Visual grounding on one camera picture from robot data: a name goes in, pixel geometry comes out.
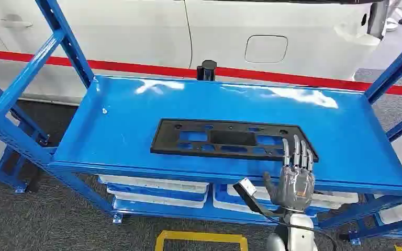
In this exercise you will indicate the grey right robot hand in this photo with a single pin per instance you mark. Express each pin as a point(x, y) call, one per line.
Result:
point(293, 188)

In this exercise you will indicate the black plastic plate bracket panel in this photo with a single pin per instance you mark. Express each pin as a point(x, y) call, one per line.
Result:
point(228, 140)

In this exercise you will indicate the white and blue storage bin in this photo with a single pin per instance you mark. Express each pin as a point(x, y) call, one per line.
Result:
point(159, 201)
point(332, 199)
point(400, 214)
point(152, 183)

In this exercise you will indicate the blue steel shelf rack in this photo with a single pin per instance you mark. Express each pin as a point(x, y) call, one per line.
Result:
point(117, 138)

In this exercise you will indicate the white car body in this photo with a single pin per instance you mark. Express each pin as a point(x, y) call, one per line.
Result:
point(135, 31)

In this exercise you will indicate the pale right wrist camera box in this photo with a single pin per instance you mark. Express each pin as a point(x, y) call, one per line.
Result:
point(248, 187)

